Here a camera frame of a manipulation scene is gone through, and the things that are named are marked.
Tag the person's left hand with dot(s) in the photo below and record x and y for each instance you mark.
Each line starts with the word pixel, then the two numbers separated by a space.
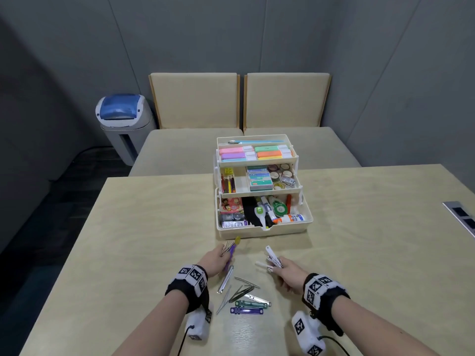
pixel 213 261

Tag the person's right hand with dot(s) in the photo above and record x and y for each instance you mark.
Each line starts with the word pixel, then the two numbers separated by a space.
pixel 293 276

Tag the light purple plastic fastener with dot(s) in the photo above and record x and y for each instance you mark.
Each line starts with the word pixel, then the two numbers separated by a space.
pixel 232 252

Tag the pile of metal paper clips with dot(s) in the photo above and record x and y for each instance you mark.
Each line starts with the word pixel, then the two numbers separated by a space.
pixel 241 292

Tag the white purple ink box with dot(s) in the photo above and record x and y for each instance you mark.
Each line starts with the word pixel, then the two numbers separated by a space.
pixel 235 224

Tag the grey date stamp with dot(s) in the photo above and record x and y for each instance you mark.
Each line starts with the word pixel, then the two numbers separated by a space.
pixel 232 217

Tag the dark green plastic fastener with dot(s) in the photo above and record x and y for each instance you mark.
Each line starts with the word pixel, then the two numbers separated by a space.
pixel 250 304

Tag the cream tiered organizer box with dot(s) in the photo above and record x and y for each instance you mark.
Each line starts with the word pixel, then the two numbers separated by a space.
pixel 308 222

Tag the white glue bottle orange cap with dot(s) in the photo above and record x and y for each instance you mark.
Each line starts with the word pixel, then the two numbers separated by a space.
pixel 291 218

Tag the pink cartoon card pack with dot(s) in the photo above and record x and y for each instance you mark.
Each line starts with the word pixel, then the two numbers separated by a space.
pixel 232 204

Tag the white plastic paddle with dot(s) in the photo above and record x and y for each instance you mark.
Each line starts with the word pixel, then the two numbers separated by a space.
pixel 260 216

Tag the white green correction tape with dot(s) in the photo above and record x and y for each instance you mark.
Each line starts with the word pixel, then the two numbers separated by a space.
pixel 279 208

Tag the red utility knife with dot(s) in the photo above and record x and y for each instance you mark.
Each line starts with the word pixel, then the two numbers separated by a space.
pixel 288 203

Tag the white purple marker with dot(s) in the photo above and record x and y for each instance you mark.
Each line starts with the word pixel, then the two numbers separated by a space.
pixel 268 207

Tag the red coloured pencil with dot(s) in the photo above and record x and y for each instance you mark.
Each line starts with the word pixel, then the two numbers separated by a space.
pixel 223 184

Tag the grey green tape roll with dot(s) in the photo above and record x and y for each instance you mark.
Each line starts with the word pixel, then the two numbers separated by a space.
pixel 271 176

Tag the grey glitter tape roll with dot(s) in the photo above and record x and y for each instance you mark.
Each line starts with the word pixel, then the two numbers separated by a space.
pixel 284 174

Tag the light blue highlighter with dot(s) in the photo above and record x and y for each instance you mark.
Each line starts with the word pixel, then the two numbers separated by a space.
pixel 233 160

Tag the purple highlighter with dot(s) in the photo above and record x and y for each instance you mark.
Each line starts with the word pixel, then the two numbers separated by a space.
pixel 233 156

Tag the brown tape roll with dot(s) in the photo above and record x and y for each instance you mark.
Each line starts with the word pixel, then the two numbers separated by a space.
pixel 270 168

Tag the pink highlighter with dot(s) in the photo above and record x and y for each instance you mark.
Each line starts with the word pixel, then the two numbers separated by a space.
pixel 231 150

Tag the yellow highlighter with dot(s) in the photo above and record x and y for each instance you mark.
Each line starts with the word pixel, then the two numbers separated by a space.
pixel 271 158

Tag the orange highlighter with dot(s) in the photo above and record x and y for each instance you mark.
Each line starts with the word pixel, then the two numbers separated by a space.
pixel 269 154

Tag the white pen teal cap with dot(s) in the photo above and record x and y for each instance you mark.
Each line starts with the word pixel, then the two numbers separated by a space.
pixel 237 142

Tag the green highlighter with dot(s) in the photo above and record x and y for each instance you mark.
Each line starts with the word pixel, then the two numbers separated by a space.
pixel 267 148

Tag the person's left forearm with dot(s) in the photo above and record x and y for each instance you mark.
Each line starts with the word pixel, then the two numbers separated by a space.
pixel 152 326

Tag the person's right forearm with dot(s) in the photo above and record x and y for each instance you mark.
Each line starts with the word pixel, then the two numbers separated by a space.
pixel 378 328

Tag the black white marker wristband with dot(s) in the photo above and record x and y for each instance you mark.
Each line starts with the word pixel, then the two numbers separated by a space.
pixel 324 296
pixel 187 287

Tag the beige sofa chair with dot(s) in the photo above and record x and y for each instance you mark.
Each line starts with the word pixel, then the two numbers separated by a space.
pixel 285 101
pixel 193 101

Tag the grey blue-lid paper shredder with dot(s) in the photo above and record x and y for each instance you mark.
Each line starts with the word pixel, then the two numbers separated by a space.
pixel 122 120

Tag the grey table socket panel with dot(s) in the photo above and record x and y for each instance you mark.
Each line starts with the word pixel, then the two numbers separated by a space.
pixel 462 216

